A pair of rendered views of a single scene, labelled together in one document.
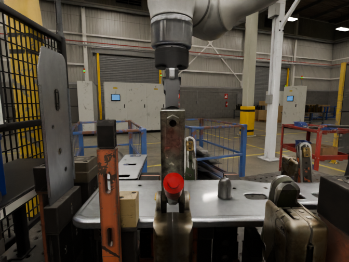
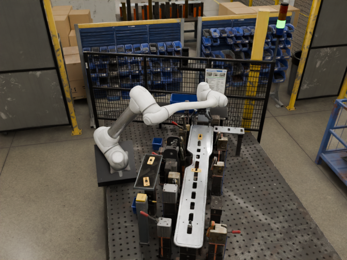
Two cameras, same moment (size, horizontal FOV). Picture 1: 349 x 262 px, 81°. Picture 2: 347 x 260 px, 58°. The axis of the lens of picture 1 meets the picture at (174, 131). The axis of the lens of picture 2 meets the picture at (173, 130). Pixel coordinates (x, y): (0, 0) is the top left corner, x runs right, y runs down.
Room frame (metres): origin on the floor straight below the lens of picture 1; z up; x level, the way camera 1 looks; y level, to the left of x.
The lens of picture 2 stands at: (0.58, -2.37, 2.71)
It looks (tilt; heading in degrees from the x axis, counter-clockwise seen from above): 35 degrees down; 99
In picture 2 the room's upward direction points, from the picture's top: straight up
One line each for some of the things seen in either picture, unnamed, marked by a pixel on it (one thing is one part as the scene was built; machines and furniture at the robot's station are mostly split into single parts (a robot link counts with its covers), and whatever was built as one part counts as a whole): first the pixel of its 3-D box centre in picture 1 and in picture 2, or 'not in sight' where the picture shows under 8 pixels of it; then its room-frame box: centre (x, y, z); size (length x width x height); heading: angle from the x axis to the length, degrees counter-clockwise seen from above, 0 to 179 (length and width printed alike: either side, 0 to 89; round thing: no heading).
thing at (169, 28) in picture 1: (171, 37); not in sight; (0.47, 0.01, 1.36); 0.09 x 0.09 x 0.06
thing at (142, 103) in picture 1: (135, 102); not in sight; (8.42, 1.59, 1.22); 2.40 x 0.54 x 2.45; 111
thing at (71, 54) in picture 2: not in sight; (63, 63); (-2.14, 2.51, 0.52); 1.21 x 0.81 x 1.05; 114
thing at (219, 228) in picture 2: not in sight; (216, 244); (0.67, -1.04, 0.88); 0.15 x 0.11 x 0.36; 1
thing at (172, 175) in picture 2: not in sight; (174, 192); (0.32, -0.62, 0.89); 0.13 x 0.11 x 0.38; 1
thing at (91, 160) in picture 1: (83, 214); (214, 131); (0.59, 0.28, 0.88); 0.08 x 0.08 x 0.36; 1
